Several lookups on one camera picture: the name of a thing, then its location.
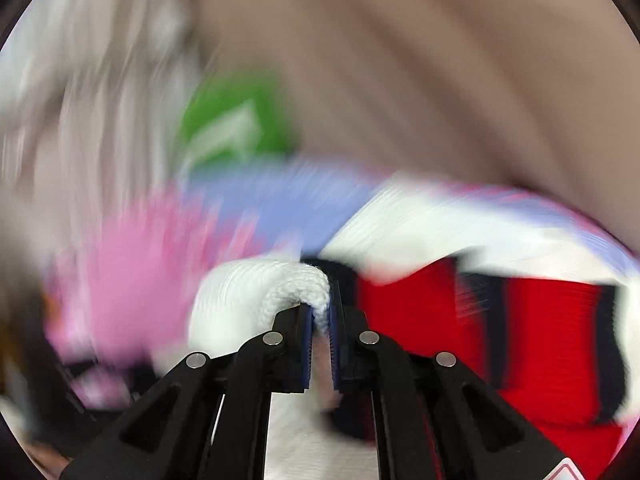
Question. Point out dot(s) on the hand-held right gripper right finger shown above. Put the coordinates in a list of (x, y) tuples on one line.
[(335, 355)]

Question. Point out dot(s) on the beige cloth backdrop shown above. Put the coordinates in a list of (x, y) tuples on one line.
[(400, 60)]

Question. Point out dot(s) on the white red navy knit sweater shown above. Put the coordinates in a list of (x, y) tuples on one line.
[(240, 295)]

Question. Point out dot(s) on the pale grey curtain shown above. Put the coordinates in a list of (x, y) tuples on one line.
[(90, 85)]

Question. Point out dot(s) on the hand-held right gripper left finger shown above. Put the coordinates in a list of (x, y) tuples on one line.
[(306, 355)]

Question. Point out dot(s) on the green cushion white mark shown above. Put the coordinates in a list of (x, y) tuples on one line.
[(220, 105)]

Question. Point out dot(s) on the pink floral blanket blue border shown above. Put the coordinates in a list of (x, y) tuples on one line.
[(130, 270)]

